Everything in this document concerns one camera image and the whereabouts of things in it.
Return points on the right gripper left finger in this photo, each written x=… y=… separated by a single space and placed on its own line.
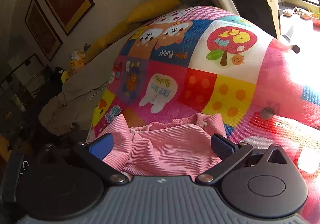
x=92 y=154

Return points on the colourful cartoon patchwork blanket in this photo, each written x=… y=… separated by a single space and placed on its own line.
x=206 y=60

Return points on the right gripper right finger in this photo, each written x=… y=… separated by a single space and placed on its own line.
x=232 y=155

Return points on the pink ribbed garment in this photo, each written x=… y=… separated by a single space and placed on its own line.
x=179 y=148

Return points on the yellow pillow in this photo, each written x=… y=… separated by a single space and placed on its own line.
x=120 y=30
x=151 y=9

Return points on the yellow plush toys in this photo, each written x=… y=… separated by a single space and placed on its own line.
x=76 y=61

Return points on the beige bed sheet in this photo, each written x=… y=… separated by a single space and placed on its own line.
x=81 y=93

